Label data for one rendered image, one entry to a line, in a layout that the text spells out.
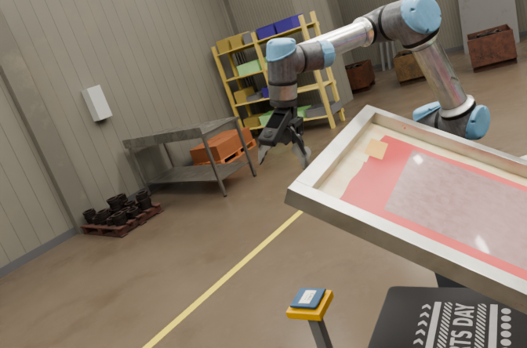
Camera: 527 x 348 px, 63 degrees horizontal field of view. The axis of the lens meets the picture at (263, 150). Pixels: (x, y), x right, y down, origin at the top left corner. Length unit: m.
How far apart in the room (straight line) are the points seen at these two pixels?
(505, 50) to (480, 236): 8.08
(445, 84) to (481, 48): 7.47
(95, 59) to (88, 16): 0.70
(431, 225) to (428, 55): 0.65
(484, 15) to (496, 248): 10.59
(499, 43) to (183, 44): 5.81
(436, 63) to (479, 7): 10.07
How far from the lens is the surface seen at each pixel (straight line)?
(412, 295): 1.51
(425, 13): 1.39
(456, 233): 0.97
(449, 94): 1.51
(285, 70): 1.08
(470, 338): 1.34
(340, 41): 1.36
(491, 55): 8.99
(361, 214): 0.84
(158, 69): 8.19
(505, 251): 0.99
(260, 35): 8.04
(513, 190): 1.24
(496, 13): 11.40
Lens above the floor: 1.84
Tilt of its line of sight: 14 degrees down
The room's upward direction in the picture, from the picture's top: 19 degrees counter-clockwise
